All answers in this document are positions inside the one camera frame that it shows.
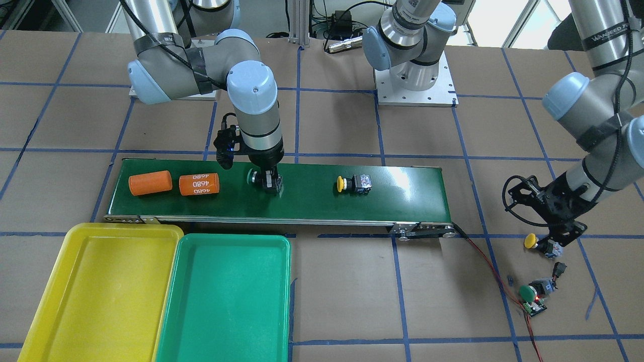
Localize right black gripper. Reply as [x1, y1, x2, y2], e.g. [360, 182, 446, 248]
[213, 113, 284, 194]

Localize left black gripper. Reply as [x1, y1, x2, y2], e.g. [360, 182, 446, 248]
[505, 176, 589, 247]

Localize green push button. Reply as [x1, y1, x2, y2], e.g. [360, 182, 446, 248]
[247, 166, 278, 187]

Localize yellow push button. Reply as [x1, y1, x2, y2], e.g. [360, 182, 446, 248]
[523, 233, 563, 259]
[336, 174, 372, 194]

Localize orange cylinder labelled 4680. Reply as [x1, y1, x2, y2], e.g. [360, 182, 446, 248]
[179, 173, 219, 196]

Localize plain orange cylinder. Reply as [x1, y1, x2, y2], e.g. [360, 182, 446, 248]
[127, 170, 173, 196]

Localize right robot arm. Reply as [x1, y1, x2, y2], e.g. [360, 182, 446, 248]
[120, 1, 284, 194]

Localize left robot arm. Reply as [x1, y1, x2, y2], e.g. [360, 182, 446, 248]
[362, 1, 642, 257]

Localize small black connector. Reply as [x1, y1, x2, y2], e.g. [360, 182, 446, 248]
[552, 261, 567, 281]

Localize green button on circuit board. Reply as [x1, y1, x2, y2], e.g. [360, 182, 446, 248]
[518, 278, 556, 318]

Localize green plastic tray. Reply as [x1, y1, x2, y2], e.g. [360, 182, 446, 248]
[156, 233, 291, 361]

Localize green conveyor belt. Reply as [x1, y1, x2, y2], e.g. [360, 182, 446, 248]
[104, 158, 457, 240]

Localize yellow plastic tray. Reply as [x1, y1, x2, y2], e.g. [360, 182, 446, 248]
[18, 223, 184, 361]

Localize red black power cable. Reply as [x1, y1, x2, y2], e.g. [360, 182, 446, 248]
[450, 221, 545, 362]

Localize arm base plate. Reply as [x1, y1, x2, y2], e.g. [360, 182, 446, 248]
[373, 52, 459, 107]
[129, 87, 222, 101]

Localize aluminium frame post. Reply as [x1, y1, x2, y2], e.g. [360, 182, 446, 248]
[287, 0, 311, 49]

